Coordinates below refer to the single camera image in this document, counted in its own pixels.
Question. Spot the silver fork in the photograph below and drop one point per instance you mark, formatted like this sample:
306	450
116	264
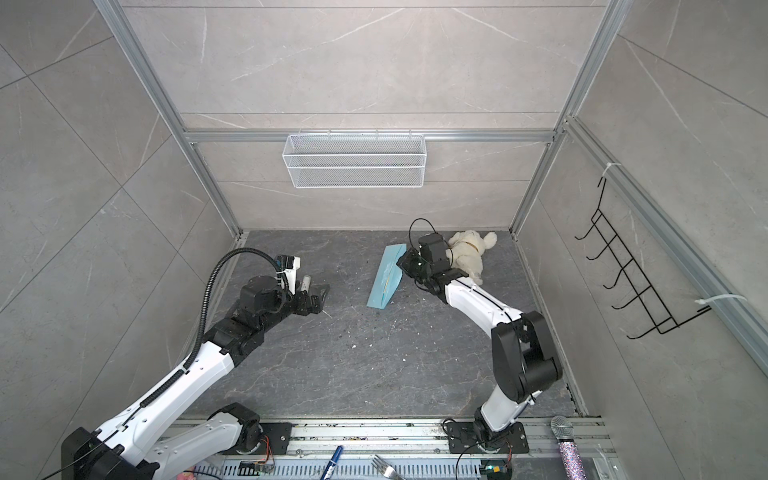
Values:
385	469

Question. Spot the light blue envelope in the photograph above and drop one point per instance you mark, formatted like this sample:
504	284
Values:
387	278

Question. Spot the glitter pink microphone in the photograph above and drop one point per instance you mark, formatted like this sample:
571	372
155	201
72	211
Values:
563	430

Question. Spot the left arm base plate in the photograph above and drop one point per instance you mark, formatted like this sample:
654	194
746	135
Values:
270	437

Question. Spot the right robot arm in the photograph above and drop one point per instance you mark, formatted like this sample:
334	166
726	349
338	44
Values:
525	359

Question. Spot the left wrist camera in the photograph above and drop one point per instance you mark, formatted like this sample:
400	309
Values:
288	270

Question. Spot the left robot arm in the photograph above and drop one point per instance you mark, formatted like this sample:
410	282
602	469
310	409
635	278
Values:
129	445

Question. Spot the white plush teddy bear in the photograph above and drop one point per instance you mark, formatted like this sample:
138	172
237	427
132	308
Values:
466	251

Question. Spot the black wire hook rack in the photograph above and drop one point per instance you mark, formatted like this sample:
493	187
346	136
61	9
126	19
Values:
632	274

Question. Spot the blue marker pen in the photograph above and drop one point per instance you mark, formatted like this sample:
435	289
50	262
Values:
332	464

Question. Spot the white wire mesh basket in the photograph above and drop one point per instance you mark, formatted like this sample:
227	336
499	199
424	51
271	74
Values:
355	160

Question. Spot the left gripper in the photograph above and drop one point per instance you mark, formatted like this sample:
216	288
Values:
316	302

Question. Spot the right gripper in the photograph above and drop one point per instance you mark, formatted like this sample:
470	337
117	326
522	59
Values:
407	259

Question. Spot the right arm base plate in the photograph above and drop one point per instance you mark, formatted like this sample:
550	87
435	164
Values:
463	439

